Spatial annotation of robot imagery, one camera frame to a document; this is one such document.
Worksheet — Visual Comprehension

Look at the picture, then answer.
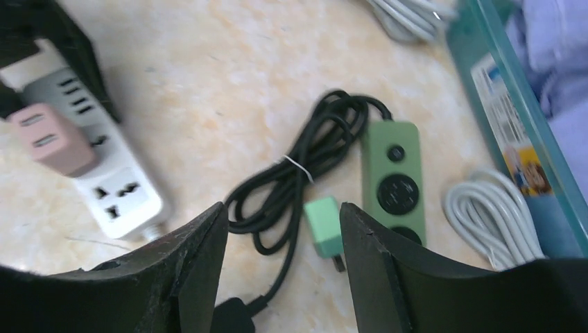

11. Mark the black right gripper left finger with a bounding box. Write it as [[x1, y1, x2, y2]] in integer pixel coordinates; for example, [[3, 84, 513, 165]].
[[1, 203, 228, 332]]

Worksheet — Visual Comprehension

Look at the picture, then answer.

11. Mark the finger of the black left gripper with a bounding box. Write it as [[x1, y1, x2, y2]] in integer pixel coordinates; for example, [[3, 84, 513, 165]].
[[1, 1, 121, 122]]

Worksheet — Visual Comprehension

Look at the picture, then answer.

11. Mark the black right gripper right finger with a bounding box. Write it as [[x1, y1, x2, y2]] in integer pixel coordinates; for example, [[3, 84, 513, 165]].
[[340, 203, 587, 332]]

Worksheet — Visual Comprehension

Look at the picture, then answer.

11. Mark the green power strip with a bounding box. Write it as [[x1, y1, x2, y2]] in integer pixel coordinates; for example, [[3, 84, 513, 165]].
[[361, 120, 426, 246]]

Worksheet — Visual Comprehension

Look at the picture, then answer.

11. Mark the green charger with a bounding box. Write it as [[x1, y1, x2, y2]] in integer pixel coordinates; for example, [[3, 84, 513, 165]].
[[303, 196, 346, 273]]

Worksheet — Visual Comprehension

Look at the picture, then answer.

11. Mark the small white power strip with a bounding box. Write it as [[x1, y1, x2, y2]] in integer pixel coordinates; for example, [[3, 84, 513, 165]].
[[1, 42, 171, 241]]

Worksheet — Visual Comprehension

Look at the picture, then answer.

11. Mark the pink charger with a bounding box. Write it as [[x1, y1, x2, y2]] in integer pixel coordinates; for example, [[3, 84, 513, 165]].
[[7, 103, 99, 178]]

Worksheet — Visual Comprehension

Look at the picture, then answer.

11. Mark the grey power strip cable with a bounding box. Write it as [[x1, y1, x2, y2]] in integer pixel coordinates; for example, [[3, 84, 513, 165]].
[[442, 169, 546, 272]]

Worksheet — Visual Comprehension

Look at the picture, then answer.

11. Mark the black cable with plug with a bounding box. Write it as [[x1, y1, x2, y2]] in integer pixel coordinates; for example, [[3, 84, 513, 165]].
[[210, 89, 394, 333]]

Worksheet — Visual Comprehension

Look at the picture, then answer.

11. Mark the teal plastic basin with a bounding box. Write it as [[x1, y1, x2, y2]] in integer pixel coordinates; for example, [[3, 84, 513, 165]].
[[446, 1, 587, 258]]

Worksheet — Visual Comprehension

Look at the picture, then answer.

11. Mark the purple cloth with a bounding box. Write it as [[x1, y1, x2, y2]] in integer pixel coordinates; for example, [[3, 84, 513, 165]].
[[505, 0, 587, 197]]

